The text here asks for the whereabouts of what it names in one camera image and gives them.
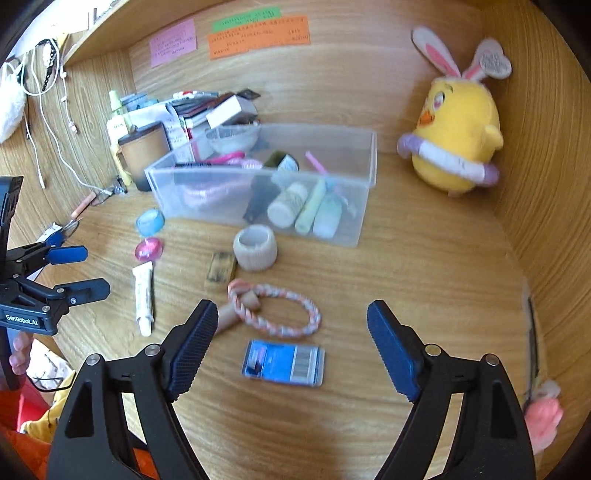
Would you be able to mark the yellow cartoon toy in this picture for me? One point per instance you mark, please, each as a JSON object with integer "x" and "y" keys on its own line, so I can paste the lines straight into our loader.
{"x": 39, "y": 424}

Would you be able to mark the orange paper note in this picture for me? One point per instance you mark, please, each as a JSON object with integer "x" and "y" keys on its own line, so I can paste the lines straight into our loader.
{"x": 258, "y": 39}

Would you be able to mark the pink pen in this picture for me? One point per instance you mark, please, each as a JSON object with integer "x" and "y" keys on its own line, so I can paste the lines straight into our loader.
{"x": 83, "y": 206}

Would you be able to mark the light green highlighter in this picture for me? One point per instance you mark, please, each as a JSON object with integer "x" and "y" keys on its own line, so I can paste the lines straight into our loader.
{"x": 310, "y": 207}

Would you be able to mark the white bowl of beads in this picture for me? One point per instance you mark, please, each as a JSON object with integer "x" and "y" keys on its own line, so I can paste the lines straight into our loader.
{"x": 231, "y": 138}

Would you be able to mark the brown ceramic mug with lid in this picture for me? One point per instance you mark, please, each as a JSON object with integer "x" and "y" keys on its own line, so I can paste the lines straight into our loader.
{"x": 143, "y": 154}

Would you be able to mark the green paper note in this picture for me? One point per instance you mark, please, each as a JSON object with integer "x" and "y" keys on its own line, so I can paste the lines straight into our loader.
{"x": 244, "y": 19}

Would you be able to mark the small white bottle green label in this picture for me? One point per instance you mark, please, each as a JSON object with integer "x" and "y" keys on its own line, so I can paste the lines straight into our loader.
{"x": 286, "y": 205}

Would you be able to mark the pink round tin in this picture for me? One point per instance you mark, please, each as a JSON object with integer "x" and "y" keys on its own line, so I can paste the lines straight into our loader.
{"x": 148, "y": 249}

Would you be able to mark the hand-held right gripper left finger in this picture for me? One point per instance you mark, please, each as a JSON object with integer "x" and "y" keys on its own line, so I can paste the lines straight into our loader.
{"x": 194, "y": 350}

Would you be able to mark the pink paper note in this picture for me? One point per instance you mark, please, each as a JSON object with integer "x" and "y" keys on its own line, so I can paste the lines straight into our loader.
{"x": 173, "y": 42}

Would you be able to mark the white fluffy item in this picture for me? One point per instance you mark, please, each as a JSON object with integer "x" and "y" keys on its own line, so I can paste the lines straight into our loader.
{"x": 9, "y": 106}

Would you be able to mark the white cardboard box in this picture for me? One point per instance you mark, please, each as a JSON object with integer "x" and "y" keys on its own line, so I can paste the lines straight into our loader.
{"x": 226, "y": 110}

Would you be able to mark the pink plush ornament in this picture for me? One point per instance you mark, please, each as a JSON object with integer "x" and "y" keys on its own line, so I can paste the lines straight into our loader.
{"x": 545, "y": 415}

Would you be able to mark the clear plastic storage bin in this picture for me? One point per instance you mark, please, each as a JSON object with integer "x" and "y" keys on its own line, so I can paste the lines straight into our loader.
{"x": 351, "y": 221}

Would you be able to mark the small brown rectangular block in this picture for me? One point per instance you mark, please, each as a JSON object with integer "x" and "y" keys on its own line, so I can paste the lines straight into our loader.
{"x": 221, "y": 270}

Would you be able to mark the blue tape roll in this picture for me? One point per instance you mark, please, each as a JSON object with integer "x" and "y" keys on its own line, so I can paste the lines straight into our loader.
{"x": 145, "y": 226}

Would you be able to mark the light blue bottle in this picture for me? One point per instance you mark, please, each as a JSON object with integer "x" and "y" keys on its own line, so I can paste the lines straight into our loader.
{"x": 328, "y": 217}

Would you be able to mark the blue flat package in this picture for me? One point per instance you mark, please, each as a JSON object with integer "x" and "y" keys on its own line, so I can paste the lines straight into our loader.
{"x": 286, "y": 362}

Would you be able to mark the black plastic object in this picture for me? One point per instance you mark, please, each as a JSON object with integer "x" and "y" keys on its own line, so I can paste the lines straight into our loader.
{"x": 258, "y": 198}

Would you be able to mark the stack of books and papers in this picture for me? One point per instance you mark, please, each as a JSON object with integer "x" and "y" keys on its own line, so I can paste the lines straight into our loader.
{"x": 178, "y": 124}

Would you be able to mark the person's left hand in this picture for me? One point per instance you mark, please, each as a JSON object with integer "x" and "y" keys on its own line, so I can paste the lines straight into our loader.
{"x": 21, "y": 353}

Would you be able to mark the small beige cork tube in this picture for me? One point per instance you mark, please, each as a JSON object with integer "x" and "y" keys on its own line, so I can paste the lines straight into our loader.
{"x": 226, "y": 318}

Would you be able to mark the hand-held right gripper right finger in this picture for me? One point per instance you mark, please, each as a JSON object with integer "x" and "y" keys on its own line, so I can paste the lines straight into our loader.
{"x": 397, "y": 355}

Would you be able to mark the white cream tube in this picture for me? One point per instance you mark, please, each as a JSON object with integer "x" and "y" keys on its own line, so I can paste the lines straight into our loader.
{"x": 143, "y": 295}

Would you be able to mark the red orange cloth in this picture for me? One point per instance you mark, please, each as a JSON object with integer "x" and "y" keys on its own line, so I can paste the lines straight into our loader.
{"x": 25, "y": 406}

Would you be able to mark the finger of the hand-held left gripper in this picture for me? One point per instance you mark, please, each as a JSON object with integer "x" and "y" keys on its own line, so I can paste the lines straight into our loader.
{"x": 69, "y": 254}
{"x": 83, "y": 290}

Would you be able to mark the yellow chick plush toy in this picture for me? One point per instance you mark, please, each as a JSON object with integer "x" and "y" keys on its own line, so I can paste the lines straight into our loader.
{"x": 457, "y": 129}

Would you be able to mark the yellow green spray bottle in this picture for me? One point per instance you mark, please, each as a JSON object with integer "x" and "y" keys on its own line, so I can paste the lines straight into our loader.
{"x": 117, "y": 124}

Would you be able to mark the wooden shelf board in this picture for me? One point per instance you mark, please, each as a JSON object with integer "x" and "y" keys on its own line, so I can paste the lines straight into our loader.
{"x": 99, "y": 32}

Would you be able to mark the blue and white box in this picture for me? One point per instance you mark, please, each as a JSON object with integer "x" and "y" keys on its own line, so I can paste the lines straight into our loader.
{"x": 54, "y": 237}

